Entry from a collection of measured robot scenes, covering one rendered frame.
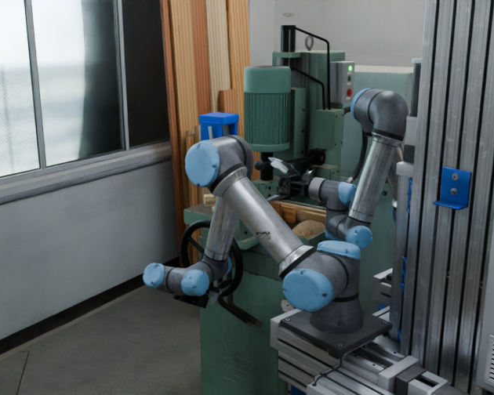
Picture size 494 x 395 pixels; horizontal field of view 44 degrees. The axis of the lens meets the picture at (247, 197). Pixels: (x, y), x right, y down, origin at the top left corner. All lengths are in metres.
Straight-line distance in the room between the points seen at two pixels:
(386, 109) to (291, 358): 0.78
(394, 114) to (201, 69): 2.30
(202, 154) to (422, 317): 0.73
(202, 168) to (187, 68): 2.28
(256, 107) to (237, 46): 2.04
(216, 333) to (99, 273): 1.30
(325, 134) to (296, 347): 0.94
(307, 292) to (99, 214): 2.25
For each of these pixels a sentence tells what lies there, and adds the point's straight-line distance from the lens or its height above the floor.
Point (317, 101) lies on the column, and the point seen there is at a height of 1.33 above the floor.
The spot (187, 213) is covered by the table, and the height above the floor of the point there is 0.89.
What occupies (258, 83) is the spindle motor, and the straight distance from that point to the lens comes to 2.24.
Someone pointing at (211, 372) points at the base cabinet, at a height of 0.21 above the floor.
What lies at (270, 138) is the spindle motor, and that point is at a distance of 2.27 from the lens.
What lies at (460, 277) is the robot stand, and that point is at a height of 1.01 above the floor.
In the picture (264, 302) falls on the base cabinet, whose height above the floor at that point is 0.60.
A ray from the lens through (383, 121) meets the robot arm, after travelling 1.85.
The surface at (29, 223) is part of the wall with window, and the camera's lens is 3.29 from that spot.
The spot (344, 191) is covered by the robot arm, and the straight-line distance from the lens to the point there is 1.95.
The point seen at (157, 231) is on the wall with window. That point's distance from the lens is 3.99.
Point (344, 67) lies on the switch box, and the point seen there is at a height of 1.46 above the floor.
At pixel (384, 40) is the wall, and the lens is 4.55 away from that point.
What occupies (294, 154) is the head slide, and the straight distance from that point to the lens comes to 2.40.
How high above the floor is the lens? 1.61
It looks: 16 degrees down
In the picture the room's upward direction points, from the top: straight up
